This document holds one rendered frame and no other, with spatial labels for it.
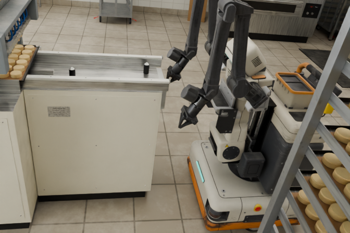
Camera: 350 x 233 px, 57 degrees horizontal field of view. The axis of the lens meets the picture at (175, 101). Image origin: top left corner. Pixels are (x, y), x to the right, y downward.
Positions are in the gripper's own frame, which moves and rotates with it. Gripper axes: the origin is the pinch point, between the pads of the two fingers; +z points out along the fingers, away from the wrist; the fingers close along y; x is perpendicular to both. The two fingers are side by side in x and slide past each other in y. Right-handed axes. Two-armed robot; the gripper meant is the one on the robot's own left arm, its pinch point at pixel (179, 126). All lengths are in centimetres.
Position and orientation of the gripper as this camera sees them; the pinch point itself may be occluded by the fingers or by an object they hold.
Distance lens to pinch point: 158.8
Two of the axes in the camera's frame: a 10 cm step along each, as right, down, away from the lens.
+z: -5.6, 7.4, 3.6
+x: 8.1, 4.0, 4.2
